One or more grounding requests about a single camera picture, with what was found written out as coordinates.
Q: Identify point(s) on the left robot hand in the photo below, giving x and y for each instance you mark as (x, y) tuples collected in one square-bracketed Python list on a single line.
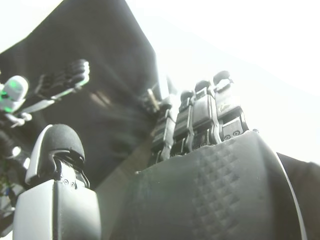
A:
[(212, 195)]

